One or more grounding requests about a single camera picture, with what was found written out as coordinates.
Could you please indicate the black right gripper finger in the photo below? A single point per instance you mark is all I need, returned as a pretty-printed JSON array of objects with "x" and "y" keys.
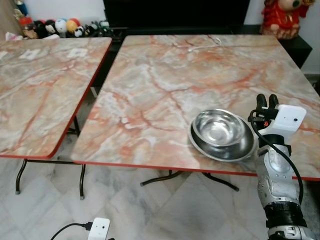
[
  {"x": 274, "y": 101},
  {"x": 262, "y": 102}
]

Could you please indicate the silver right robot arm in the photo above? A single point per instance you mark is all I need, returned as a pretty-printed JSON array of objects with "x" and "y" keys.
[{"x": 274, "y": 175}]

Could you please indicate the large steel bowl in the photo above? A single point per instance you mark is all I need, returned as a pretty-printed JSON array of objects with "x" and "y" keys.
[{"x": 240, "y": 149}]

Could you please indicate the small steel bowl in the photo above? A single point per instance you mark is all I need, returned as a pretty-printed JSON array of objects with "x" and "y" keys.
[{"x": 219, "y": 127}]

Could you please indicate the black low cabinet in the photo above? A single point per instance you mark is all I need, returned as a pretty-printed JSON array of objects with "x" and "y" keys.
[{"x": 298, "y": 49}]

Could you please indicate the red figurine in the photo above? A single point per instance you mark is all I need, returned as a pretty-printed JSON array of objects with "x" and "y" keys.
[{"x": 281, "y": 20}]

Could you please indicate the large marble folding table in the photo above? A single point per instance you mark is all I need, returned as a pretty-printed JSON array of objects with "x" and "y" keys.
[{"x": 165, "y": 90}]

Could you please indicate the black television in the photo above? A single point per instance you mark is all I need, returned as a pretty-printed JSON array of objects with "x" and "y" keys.
[{"x": 175, "y": 12}]

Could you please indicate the dark plush toy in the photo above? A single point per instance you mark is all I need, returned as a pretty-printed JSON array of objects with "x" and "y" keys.
[{"x": 100, "y": 29}]

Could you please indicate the black and white plush toy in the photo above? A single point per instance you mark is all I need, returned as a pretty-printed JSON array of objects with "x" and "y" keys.
[{"x": 79, "y": 31}]

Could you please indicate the orange yellow plush toy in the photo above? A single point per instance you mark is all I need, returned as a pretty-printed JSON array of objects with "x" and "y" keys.
[{"x": 73, "y": 24}]

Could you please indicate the white and blue plush ball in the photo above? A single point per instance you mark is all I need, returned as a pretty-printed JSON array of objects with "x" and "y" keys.
[{"x": 60, "y": 25}]

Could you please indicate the marble folding table with stickers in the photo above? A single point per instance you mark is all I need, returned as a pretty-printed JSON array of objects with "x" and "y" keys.
[{"x": 40, "y": 95}]

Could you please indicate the black and pink plush toy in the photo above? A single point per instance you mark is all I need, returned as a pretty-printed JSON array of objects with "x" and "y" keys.
[{"x": 49, "y": 27}]

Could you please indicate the brown plush toy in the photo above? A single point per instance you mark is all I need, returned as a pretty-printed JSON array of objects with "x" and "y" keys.
[{"x": 30, "y": 33}]

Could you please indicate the red plush toy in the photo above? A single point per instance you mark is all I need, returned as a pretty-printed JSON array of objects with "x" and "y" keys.
[{"x": 26, "y": 22}]

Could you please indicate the pink and white cloth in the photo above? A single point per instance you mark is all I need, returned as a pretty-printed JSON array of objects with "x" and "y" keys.
[{"x": 14, "y": 36}]

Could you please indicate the blue plush toy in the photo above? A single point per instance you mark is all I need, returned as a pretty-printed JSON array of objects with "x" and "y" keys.
[{"x": 21, "y": 7}]

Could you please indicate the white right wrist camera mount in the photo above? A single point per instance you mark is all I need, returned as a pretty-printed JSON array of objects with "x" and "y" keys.
[{"x": 287, "y": 121}]

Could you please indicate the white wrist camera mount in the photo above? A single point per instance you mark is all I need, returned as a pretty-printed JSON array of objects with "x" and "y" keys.
[
  {"x": 99, "y": 229},
  {"x": 287, "y": 121}
]

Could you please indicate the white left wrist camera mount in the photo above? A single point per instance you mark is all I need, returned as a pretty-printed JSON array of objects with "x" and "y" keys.
[{"x": 99, "y": 229}]

